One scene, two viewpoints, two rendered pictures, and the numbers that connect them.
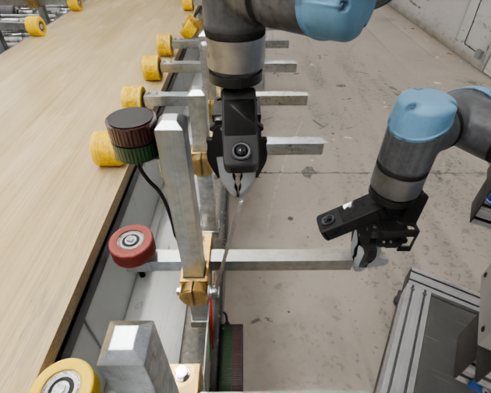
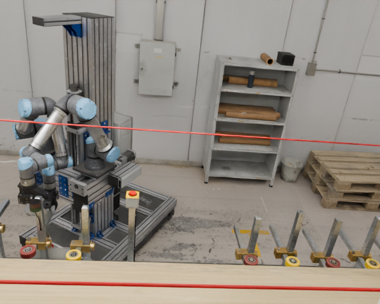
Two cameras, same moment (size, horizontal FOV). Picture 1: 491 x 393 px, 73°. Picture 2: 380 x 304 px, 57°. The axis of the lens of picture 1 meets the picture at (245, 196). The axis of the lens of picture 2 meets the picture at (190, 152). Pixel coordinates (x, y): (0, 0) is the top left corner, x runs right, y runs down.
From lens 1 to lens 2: 1.99 m
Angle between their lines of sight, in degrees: 78
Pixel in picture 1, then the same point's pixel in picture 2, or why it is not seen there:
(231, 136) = (43, 193)
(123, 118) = (35, 202)
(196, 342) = not seen: hidden behind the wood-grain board
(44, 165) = not seen: outside the picture
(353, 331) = not seen: hidden behind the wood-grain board
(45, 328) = (55, 262)
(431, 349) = (58, 242)
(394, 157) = (51, 179)
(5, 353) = (60, 268)
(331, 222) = (48, 203)
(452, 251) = (8, 226)
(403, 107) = (48, 170)
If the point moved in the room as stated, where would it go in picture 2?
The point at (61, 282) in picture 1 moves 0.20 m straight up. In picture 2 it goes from (38, 262) to (35, 233)
